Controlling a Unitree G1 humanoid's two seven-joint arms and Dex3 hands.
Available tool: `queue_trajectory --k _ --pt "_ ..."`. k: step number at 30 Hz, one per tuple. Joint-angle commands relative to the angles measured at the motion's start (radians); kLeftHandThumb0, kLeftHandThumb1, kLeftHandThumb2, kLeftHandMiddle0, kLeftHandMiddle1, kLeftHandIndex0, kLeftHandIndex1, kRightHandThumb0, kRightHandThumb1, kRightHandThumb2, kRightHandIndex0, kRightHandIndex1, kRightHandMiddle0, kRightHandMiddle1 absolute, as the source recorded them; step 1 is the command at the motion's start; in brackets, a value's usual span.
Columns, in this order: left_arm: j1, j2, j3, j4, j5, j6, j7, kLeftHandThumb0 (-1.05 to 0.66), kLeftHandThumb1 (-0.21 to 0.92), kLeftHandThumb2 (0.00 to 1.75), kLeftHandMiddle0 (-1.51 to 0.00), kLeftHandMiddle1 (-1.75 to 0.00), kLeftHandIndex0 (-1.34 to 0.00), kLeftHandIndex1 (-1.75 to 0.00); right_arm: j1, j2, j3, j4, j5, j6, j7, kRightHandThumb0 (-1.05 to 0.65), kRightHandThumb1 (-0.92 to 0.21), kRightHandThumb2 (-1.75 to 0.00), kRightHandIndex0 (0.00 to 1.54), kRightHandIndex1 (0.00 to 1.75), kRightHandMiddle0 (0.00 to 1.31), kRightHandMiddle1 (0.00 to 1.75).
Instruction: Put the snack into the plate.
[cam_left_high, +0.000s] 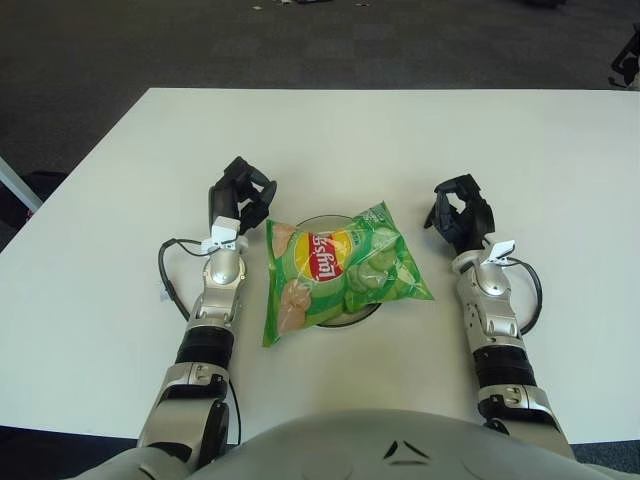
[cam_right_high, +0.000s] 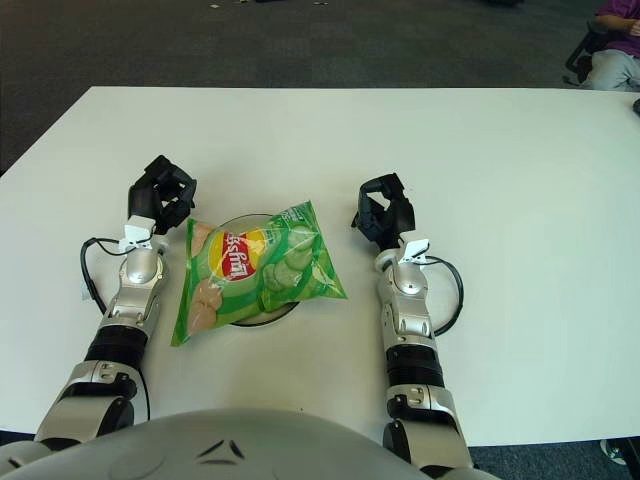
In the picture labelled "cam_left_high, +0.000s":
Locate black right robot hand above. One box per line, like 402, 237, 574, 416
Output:
423, 173, 496, 256

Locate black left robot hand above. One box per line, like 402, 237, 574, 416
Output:
207, 155, 279, 235

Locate green chips bag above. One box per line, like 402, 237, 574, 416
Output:
262, 199, 435, 349

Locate white plate black rim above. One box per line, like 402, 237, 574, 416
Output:
298, 213, 384, 329

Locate white left wrist connector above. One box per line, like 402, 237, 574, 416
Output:
199, 215, 240, 251

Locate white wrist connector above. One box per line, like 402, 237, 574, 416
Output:
199, 215, 240, 251
482, 239, 516, 266

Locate white right wrist connector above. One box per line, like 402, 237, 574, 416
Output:
482, 239, 516, 266

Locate black office chair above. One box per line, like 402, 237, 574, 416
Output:
607, 34, 640, 91

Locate grey robot torso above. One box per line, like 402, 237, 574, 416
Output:
97, 408, 640, 480

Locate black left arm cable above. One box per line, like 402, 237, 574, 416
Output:
158, 238, 211, 321

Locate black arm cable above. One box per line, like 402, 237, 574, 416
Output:
509, 257, 544, 334
158, 238, 211, 321

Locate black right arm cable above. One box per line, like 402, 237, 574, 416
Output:
509, 257, 544, 334

